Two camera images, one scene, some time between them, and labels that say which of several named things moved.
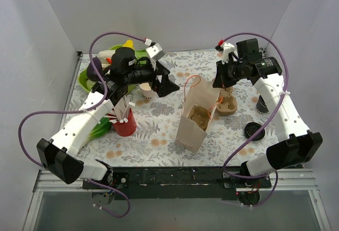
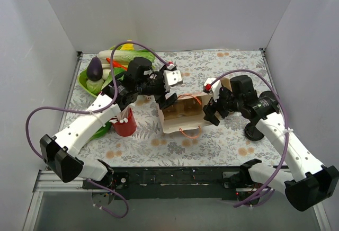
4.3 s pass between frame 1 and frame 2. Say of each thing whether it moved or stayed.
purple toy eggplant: stayed
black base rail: stayed
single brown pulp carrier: moved
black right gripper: moved
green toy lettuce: stayed
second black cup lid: stayed
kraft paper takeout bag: moved
